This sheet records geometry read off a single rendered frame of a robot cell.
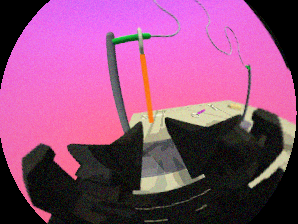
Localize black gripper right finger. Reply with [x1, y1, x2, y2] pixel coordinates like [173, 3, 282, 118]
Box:
[164, 115, 241, 180]

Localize orange handle with grey tip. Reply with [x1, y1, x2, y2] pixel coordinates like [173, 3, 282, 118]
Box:
[136, 27, 154, 123]

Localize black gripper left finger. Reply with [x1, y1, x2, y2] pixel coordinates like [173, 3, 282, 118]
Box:
[67, 121, 144, 190]

